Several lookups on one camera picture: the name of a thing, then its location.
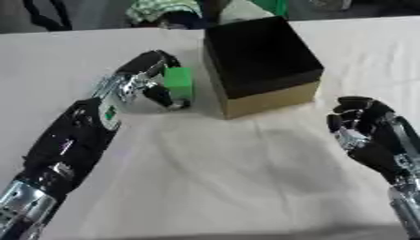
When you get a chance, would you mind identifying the green and white checked cloth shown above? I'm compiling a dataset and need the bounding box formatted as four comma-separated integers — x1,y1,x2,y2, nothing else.
125,0,205,25

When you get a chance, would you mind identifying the cardboard box with black inside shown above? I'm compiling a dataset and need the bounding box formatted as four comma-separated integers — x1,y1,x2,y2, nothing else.
202,15,327,121

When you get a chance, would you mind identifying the green rectangular block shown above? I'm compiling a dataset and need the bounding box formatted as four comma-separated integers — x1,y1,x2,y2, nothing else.
162,66,196,103

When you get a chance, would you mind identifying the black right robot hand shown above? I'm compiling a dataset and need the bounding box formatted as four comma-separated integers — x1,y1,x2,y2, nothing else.
324,96,420,186

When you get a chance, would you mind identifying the green chair frame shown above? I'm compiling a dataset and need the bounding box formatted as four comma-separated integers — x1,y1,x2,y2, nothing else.
250,0,291,19

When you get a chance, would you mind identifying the black strap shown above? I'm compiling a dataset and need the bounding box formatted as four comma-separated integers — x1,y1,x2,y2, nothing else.
21,0,76,32

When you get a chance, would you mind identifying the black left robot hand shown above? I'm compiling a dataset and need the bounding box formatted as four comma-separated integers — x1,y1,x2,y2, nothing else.
90,49,194,111

